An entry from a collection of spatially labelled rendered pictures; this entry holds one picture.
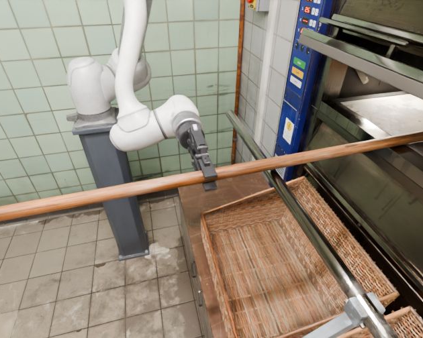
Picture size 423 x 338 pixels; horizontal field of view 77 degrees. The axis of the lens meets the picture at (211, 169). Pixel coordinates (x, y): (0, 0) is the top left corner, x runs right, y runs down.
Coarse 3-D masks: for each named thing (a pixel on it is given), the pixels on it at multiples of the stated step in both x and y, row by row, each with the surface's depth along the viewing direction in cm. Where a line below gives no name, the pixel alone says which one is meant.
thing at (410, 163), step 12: (324, 108) 101; (336, 108) 97; (348, 108) 97; (336, 120) 96; (348, 120) 90; (360, 120) 89; (348, 132) 91; (360, 132) 86; (372, 132) 83; (384, 132) 83; (384, 156) 78; (396, 156) 74; (408, 156) 73; (420, 156) 73; (408, 168) 71; (420, 168) 69; (420, 180) 69
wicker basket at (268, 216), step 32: (224, 224) 124; (256, 224) 130; (288, 224) 125; (320, 224) 106; (224, 256) 116; (256, 256) 116; (288, 256) 116; (352, 256) 91; (224, 288) 90; (256, 288) 104; (288, 288) 104; (320, 288) 104; (384, 288) 80; (224, 320) 95; (256, 320) 95; (288, 320) 95; (320, 320) 76
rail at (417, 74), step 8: (304, 32) 83; (312, 32) 79; (320, 40) 76; (328, 40) 73; (336, 40) 70; (344, 48) 68; (352, 48) 65; (360, 48) 63; (360, 56) 63; (368, 56) 61; (376, 56) 59; (384, 56) 58; (384, 64) 57; (392, 64) 56; (400, 64) 54; (408, 64) 53; (400, 72) 54; (408, 72) 52; (416, 72) 51
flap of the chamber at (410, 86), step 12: (300, 36) 85; (312, 48) 79; (324, 48) 74; (336, 48) 71; (348, 60) 66; (360, 60) 63; (372, 72) 60; (384, 72) 57; (396, 72) 55; (396, 84) 55; (408, 84) 52; (420, 84) 50; (420, 96) 50
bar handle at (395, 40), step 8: (328, 24) 78; (336, 24) 75; (344, 24) 72; (336, 32) 75; (360, 32) 68; (368, 32) 65; (376, 32) 64; (384, 40) 61; (392, 40) 59; (400, 40) 58; (408, 40) 57; (392, 48) 59; (392, 56) 60
